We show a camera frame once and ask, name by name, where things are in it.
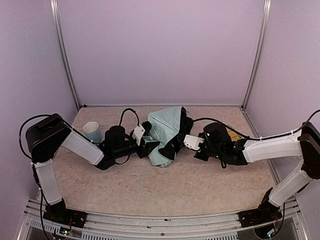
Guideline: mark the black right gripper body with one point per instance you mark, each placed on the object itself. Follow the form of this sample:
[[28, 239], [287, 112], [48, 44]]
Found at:
[[182, 135]]

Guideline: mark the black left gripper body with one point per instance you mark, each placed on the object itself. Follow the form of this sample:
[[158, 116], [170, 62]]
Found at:
[[144, 148]]

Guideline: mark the mint green black umbrella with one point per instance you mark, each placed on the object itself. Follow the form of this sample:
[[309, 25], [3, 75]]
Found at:
[[169, 127]]

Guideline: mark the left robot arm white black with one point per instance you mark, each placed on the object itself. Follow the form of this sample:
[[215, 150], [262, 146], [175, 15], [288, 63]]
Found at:
[[50, 134]]

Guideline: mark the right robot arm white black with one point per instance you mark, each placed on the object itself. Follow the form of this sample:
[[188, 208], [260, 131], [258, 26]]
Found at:
[[215, 142]]

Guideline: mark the woven bamboo tray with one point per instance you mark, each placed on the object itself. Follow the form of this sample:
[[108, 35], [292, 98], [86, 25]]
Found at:
[[233, 135]]

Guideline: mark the white blue enamel pitcher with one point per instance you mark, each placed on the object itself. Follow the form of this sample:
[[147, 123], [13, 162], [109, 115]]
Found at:
[[92, 131]]

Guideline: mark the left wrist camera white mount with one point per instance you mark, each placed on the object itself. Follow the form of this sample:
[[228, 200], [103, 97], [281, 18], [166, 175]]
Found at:
[[140, 131]]

